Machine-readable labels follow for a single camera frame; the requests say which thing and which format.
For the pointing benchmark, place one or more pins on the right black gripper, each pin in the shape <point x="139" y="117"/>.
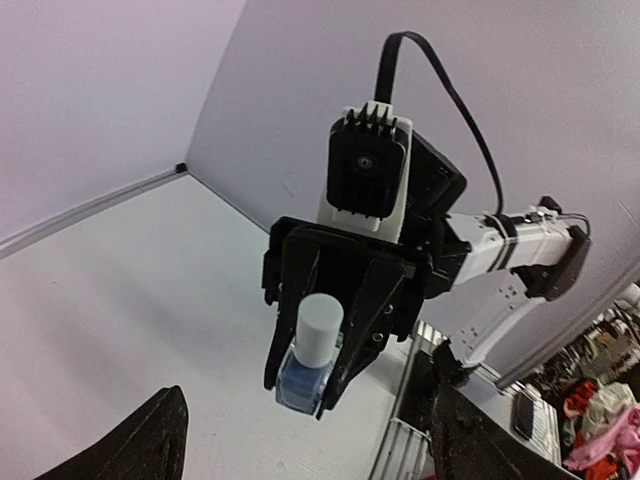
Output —
<point x="379" y="285"/>

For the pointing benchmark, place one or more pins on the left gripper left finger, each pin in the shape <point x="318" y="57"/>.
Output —
<point x="148" y="444"/>

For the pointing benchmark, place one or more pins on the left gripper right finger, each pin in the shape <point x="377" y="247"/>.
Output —
<point x="467" y="444"/>

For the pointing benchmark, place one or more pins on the white nail polish cap brush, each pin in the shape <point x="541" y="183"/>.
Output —
<point x="318" y="325"/>

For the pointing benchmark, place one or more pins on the blue nail polish bottle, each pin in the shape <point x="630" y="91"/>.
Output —
<point x="300" y="388"/>

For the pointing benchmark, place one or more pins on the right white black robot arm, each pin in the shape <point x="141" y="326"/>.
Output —
<point x="538" y="246"/>

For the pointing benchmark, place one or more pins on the black phone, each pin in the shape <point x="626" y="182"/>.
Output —
<point x="522" y="417"/>

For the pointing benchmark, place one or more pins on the pile of colourful clothes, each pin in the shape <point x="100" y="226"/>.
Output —
<point x="607" y="444"/>

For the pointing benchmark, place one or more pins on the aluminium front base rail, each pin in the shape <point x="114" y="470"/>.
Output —
<point x="402" y="452"/>

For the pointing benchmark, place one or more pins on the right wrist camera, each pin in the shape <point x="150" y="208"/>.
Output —
<point x="369" y="159"/>

